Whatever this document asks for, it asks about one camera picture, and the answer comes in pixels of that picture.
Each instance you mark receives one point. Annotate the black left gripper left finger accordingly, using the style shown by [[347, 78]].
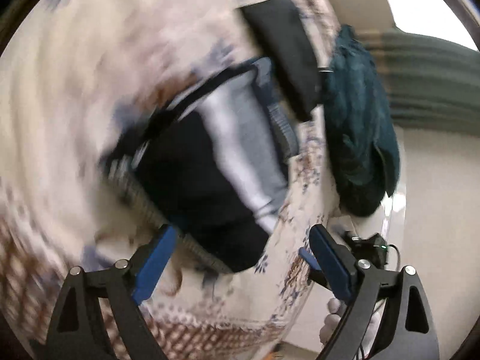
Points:
[[77, 330]]

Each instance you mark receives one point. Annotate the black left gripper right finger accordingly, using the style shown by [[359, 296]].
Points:
[[406, 330]]

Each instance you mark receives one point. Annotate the navy white patterned sweater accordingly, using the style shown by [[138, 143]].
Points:
[[214, 164]]

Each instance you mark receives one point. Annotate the white gloved right hand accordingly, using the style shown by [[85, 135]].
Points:
[[336, 310]]

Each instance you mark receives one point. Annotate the dark teal fuzzy blanket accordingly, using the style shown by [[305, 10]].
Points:
[[363, 148]]

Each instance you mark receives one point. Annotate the grey plaid curtain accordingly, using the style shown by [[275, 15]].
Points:
[[431, 83]]

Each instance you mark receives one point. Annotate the folded black garment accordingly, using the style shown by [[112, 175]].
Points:
[[280, 33]]

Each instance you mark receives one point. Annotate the floral white bedspread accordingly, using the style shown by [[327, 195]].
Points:
[[72, 74]]

